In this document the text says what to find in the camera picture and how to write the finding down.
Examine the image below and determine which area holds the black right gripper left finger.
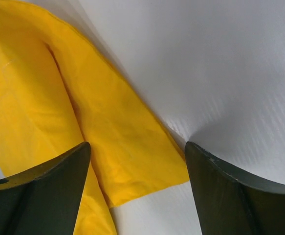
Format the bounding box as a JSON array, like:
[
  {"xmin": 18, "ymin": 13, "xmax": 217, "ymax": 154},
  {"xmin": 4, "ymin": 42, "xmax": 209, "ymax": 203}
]
[{"xmin": 0, "ymin": 142, "xmax": 91, "ymax": 235}]

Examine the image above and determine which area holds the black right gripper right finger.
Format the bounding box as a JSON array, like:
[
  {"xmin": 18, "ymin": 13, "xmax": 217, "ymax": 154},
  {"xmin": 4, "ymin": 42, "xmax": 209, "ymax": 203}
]
[{"xmin": 185, "ymin": 141, "xmax": 285, "ymax": 235}]

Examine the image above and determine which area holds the yellow cloth placemat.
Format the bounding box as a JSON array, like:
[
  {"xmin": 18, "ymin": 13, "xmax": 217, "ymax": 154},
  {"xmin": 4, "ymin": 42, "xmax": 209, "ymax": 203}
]
[{"xmin": 0, "ymin": 0, "xmax": 189, "ymax": 235}]

